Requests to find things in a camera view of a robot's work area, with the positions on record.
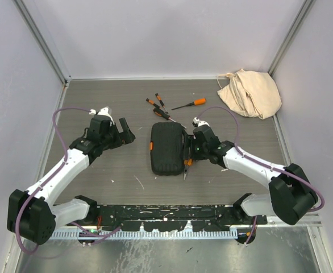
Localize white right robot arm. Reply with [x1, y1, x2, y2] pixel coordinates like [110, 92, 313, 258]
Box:
[189, 125, 318, 225]

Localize orange handled screwdriver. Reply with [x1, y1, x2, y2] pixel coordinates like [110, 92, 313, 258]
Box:
[172, 98, 207, 110]

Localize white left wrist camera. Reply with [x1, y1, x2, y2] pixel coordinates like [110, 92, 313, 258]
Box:
[89, 106, 115, 125]

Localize beige cloth bag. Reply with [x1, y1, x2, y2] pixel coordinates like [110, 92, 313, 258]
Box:
[217, 69, 282, 119]

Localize small precision screwdriver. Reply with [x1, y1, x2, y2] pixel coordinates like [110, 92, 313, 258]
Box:
[155, 93, 169, 114]
[146, 98, 161, 110]

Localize black plastic tool case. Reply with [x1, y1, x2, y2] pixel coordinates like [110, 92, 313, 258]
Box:
[149, 122, 184, 176]

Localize orange black pliers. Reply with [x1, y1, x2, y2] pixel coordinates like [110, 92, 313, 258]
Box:
[183, 159, 193, 180]

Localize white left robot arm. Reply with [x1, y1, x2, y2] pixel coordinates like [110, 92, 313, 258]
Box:
[7, 114, 135, 245]

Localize slotted grey cable duct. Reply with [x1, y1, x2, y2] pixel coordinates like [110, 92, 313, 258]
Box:
[50, 228, 238, 240]

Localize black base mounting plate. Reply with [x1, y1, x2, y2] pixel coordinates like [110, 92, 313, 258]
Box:
[65, 204, 268, 233]

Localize small precision screwdriver right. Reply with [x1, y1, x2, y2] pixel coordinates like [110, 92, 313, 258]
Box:
[155, 93, 169, 114]

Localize small precision screwdriver left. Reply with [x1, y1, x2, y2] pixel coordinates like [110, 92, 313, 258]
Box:
[146, 98, 161, 110]

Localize black handled screwdriver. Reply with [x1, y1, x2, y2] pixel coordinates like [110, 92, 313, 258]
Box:
[153, 107, 177, 123]

